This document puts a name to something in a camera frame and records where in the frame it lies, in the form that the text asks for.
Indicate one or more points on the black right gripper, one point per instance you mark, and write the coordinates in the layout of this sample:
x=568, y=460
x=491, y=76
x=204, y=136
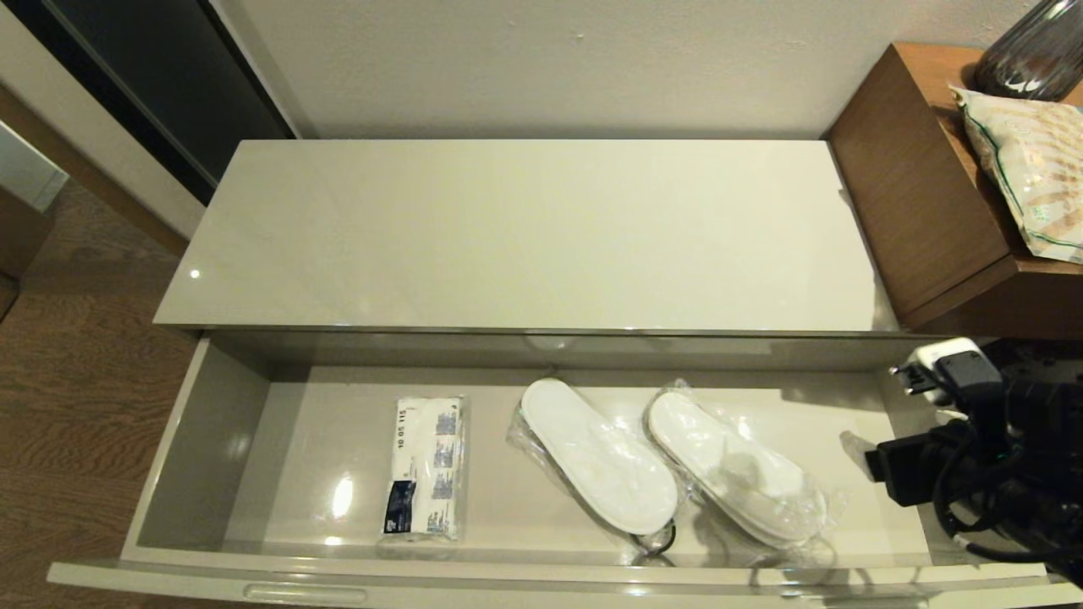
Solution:
x=905, y=465

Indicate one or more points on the bagged white slippers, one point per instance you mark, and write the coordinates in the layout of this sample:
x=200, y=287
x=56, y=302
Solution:
x=736, y=474
x=592, y=457

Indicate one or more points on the glossy white cabinet drawer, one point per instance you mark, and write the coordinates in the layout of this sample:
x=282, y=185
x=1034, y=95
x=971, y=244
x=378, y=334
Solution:
x=338, y=457

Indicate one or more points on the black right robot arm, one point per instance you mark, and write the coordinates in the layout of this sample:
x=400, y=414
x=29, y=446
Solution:
x=1024, y=448

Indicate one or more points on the black tape roll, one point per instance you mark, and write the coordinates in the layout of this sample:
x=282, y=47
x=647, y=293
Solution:
x=668, y=541

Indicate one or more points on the brown wooden side table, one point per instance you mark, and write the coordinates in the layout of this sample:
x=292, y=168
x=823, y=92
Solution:
x=922, y=186

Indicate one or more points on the green-trimmed snack bag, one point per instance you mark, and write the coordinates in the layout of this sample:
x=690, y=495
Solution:
x=1036, y=169

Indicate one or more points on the dark ribbed glass vase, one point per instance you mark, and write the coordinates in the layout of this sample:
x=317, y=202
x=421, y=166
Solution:
x=1032, y=55

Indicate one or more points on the white tissue packet blue print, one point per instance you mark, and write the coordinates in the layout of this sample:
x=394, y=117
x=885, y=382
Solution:
x=423, y=474

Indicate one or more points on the dark glass sliding door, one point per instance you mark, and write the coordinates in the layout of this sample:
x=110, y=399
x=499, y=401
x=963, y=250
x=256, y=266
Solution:
x=169, y=68

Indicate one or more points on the white box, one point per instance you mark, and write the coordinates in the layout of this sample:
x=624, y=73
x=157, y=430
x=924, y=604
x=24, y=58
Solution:
x=25, y=173

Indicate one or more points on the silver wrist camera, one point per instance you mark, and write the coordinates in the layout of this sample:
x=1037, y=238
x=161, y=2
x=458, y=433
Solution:
x=935, y=368

